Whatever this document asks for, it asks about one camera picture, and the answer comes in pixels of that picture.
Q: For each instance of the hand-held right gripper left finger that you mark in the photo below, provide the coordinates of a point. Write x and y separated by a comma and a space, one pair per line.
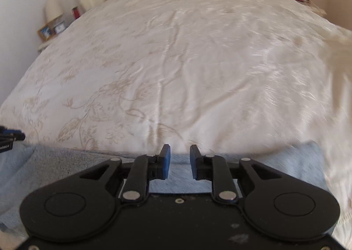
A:
165, 162

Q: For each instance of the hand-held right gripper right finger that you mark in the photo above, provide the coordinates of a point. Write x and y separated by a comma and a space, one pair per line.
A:
194, 162

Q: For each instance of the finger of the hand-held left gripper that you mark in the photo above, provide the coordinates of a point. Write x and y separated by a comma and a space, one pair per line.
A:
11, 133

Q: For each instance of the red box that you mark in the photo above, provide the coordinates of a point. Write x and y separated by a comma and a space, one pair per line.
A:
76, 12

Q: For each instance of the light blue knit pants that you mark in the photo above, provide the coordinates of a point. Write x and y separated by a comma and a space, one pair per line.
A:
55, 162

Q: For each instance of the white shade table lamp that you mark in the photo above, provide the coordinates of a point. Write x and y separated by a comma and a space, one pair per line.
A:
53, 9

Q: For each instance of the cream bedside table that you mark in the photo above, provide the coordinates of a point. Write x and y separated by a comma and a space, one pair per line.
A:
313, 7
45, 45

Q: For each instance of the small white alarm clock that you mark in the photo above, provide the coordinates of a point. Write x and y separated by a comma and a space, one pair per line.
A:
59, 27

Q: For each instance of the cream embroidered bedspread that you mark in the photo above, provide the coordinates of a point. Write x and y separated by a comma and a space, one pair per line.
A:
192, 60

